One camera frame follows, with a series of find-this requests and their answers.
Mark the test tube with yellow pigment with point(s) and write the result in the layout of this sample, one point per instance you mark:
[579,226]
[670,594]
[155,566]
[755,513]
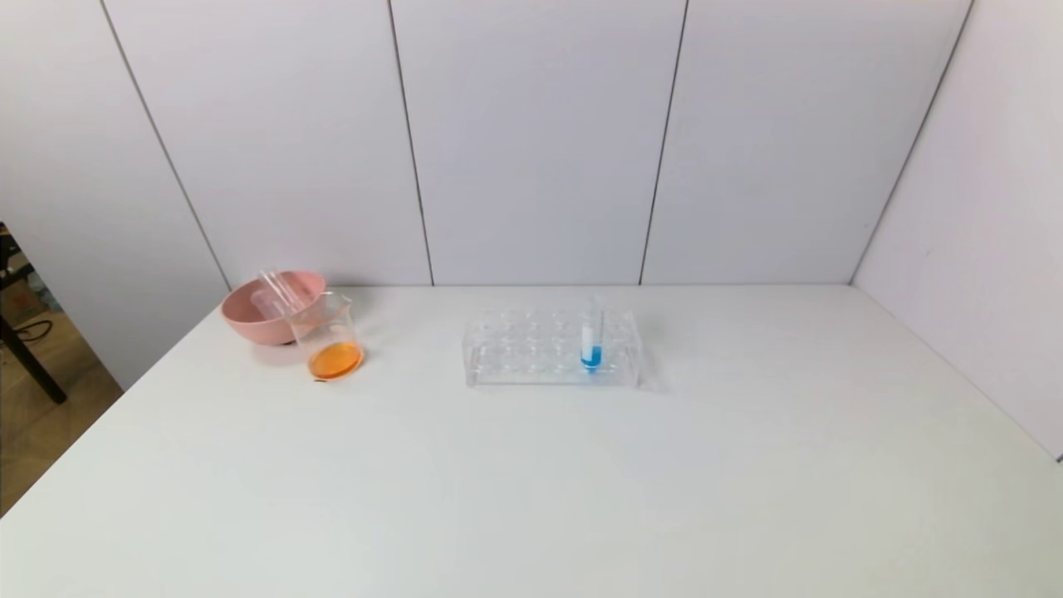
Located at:
[286,291]

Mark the test tube with red pigment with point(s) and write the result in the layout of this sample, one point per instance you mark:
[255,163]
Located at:
[267,302]

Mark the clear acrylic test tube rack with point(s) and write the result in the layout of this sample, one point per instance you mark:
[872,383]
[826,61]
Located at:
[531,357]

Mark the test tube with blue pigment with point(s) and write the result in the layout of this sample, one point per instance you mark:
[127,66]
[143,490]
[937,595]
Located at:
[591,358]

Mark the clear glass beaker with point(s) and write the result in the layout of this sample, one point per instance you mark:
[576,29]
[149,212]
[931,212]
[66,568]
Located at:
[332,357]

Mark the pink plastic bowl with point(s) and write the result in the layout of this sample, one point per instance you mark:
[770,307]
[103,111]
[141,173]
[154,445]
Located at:
[249,320]

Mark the black metal stand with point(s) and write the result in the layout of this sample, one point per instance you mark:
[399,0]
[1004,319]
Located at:
[33,365]

